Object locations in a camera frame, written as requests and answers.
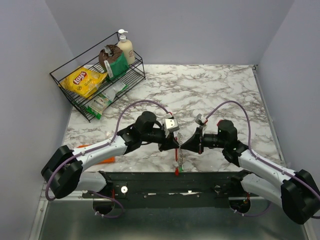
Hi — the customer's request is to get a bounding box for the black wire rack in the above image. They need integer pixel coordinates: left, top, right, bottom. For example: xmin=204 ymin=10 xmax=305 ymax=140
xmin=49 ymin=29 xmax=146 ymax=121

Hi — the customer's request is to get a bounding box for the cream lotion pump bottle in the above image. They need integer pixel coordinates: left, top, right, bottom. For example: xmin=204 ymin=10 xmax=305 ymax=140
xmin=117 ymin=29 xmax=135 ymax=65

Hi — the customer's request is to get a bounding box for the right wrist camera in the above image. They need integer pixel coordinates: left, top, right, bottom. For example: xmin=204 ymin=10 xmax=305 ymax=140
xmin=194 ymin=113 xmax=208 ymax=134

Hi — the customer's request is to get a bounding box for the green white snack packet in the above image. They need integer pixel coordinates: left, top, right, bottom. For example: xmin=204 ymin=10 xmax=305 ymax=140
xmin=86 ymin=93 xmax=115 ymax=120

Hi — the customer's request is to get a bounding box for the white green flat packet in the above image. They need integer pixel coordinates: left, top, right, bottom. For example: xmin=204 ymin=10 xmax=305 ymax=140
xmin=100 ymin=80 xmax=128 ymax=101

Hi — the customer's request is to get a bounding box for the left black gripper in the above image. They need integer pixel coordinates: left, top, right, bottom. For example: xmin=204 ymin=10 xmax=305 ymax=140
xmin=141 ymin=128 xmax=180 ymax=152

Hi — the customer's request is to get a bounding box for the steel key organizer red handle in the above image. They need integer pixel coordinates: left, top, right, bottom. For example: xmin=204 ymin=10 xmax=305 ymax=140
xmin=175 ymin=132 xmax=184 ymax=168

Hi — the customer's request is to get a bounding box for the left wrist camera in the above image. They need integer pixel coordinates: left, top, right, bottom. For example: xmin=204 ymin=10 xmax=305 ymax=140
xmin=163 ymin=117 xmax=180 ymax=137

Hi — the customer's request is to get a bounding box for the yellow Lays chips bag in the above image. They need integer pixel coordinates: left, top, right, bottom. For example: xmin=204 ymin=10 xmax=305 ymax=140
xmin=60 ymin=67 xmax=107 ymax=99

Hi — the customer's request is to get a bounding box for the brown and green bag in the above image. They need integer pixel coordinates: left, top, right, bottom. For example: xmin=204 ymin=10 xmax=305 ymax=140
xmin=98 ymin=44 xmax=129 ymax=81

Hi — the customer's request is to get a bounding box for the red key tag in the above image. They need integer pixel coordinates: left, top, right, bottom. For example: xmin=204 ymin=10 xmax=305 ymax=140
xmin=174 ymin=167 xmax=180 ymax=176

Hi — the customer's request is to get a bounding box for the orange box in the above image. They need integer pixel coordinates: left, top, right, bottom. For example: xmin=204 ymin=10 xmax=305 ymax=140
xmin=77 ymin=144 xmax=116 ymax=165

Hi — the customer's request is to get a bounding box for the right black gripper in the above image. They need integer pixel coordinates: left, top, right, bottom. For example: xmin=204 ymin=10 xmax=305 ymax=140
xmin=180 ymin=125 xmax=227 ymax=154

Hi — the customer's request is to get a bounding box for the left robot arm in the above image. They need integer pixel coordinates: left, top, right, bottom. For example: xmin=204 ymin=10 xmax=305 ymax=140
xmin=41 ymin=111 xmax=179 ymax=199

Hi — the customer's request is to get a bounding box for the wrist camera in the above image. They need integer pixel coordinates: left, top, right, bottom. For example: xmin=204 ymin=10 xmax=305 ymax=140
xmin=194 ymin=113 xmax=208 ymax=134
xmin=163 ymin=117 xmax=180 ymax=137

